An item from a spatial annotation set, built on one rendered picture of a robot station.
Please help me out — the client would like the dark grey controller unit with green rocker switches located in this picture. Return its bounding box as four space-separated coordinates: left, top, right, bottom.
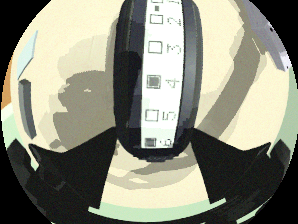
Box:
113 0 204 163

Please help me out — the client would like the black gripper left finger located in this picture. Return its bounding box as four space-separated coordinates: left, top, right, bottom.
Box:
28 127 118 209

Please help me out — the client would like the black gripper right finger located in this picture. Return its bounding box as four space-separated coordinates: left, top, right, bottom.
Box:
190 127 271 204

